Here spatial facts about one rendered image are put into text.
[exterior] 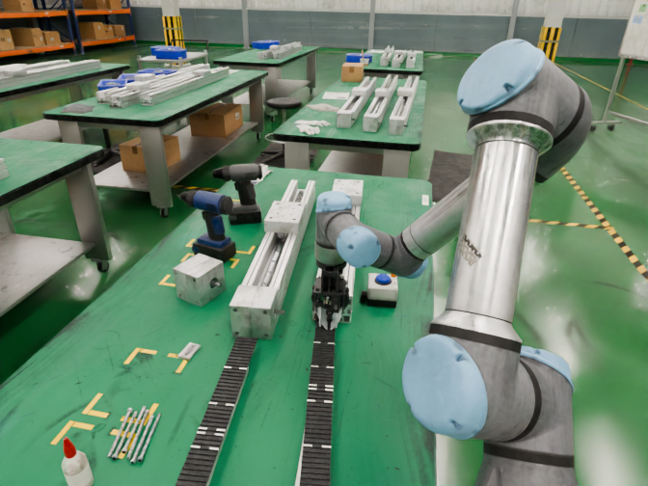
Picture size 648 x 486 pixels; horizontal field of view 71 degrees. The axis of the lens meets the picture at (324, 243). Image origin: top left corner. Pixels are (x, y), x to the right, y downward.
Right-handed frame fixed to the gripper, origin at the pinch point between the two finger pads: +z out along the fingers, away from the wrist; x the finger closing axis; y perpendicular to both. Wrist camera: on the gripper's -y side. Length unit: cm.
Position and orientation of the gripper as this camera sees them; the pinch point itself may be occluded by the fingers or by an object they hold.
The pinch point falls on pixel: (329, 323)
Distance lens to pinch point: 116.2
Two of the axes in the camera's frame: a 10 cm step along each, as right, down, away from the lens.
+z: -0.3, 8.8, 4.7
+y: -1.0, 4.7, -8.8
